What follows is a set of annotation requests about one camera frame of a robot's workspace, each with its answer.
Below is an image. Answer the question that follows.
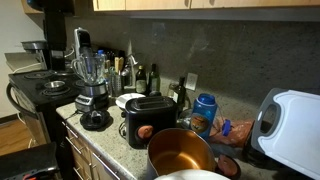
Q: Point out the black blender lid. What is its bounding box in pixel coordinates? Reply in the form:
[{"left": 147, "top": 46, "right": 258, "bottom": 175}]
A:
[{"left": 80, "top": 110, "right": 110, "bottom": 130}]

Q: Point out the black silver blender base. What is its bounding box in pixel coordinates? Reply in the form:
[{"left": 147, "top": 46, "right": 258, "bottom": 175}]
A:
[{"left": 75, "top": 83, "right": 109, "bottom": 113}]

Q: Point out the glass blender jar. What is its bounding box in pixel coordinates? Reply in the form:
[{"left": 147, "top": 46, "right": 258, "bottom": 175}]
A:
[{"left": 71, "top": 54, "right": 105, "bottom": 86}]

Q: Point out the green glass bottle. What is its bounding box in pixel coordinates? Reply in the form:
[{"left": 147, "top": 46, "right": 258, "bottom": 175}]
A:
[{"left": 148, "top": 64, "right": 160, "bottom": 92}]

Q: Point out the dark wine bottle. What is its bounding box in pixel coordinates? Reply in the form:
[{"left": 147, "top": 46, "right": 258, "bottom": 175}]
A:
[{"left": 174, "top": 77, "right": 186, "bottom": 113}]

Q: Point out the dark olive oil bottle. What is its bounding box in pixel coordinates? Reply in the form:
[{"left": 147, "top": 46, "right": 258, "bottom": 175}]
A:
[{"left": 136, "top": 65, "right": 147, "bottom": 94}]

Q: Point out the black toaster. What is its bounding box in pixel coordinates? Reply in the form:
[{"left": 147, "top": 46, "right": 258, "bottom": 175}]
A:
[{"left": 125, "top": 96, "right": 177, "bottom": 149}]

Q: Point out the white plate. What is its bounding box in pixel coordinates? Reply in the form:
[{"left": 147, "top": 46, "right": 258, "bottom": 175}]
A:
[{"left": 115, "top": 93, "right": 143, "bottom": 109}]

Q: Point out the metal utensil holder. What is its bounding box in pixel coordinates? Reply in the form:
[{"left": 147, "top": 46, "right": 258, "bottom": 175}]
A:
[{"left": 111, "top": 74, "right": 123, "bottom": 97}]

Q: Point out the blue water bottle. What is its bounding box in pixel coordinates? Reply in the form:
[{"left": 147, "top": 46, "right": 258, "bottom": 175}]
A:
[{"left": 190, "top": 93, "right": 217, "bottom": 140}]

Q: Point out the copper pot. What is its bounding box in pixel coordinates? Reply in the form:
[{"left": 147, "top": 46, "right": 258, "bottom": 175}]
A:
[{"left": 145, "top": 128, "right": 216, "bottom": 180}]

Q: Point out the white bowl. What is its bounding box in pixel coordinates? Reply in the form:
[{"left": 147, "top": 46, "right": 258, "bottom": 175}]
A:
[{"left": 154, "top": 169, "right": 230, "bottom": 180}]

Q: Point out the orange oven mitt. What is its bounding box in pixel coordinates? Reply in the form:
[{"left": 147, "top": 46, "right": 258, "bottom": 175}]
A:
[{"left": 209, "top": 118, "right": 253, "bottom": 148}]

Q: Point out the black stove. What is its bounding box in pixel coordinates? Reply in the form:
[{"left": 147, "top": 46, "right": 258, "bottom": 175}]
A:
[{"left": 5, "top": 69, "right": 86, "bottom": 148}]

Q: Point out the white grey cutting board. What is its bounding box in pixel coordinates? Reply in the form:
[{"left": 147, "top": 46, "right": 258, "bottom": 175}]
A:
[{"left": 251, "top": 88, "right": 320, "bottom": 180}]

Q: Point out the white wall outlet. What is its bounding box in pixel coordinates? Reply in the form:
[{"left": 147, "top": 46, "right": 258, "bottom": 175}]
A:
[{"left": 186, "top": 73, "right": 198, "bottom": 91}]

